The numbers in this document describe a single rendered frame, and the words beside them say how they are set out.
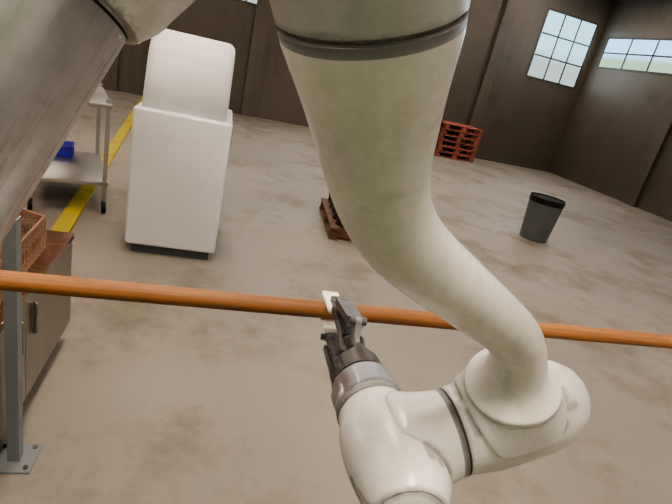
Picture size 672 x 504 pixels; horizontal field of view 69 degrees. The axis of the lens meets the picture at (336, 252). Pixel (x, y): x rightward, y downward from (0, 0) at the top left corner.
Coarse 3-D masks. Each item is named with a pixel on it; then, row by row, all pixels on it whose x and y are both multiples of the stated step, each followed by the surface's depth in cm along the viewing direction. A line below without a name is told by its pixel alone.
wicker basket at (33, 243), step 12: (36, 216) 207; (36, 228) 198; (24, 240) 186; (36, 240) 200; (0, 252) 200; (24, 252) 187; (36, 252) 202; (0, 264) 164; (24, 264) 189; (0, 300) 169
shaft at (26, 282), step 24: (0, 288) 71; (24, 288) 72; (48, 288) 73; (72, 288) 74; (96, 288) 74; (120, 288) 75; (144, 288) 77; (168, 288) 78; (192, 288) 80; (264, 312) 82; (288, 312) 83; (312, 312) 84; (360, 312) 86; (384, 312) 88; (408, 312) 89; (552, 336) 98; (576, 336) 99; (600, 336) 100; (624, 336) 102; (648, 336) 104
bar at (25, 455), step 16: (16, 224) 148; (16, 240) 149; (16, 256) 151; (16, 304) 157; (16, 320) 159; (16, 336) 161; (16, 352) 163; (16, 368) 166; (16, 384) 168; (16, 400) 170; (16, 416) 173; (16, 432) 175; (0, 448) 184; (16, 448) 178; (32, 448) 187; (0, 464) 178; (16, 464) 179; (32, 464) 180
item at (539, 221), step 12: (528, 204) 648; (540, 204) 629; (552, 204) 622; (564, 204) 629; (528, 216) 645; (540, 216) 633; (552, 216) 630; (528, 228) 646; (540, 228) 638; (552, 228) 643; (540, 240) 645
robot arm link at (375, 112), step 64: (320, 64) 23; (384, 64) 23; (448, 64) 25; (320, 128) 27; (384, 128) 26; (384, 192) 29; (384, 256) 33; (448, 256) 36; (448, 320) 41; (512, 320) 43; (512, 384) 50; (576, 384) 56; (512, 448) 52
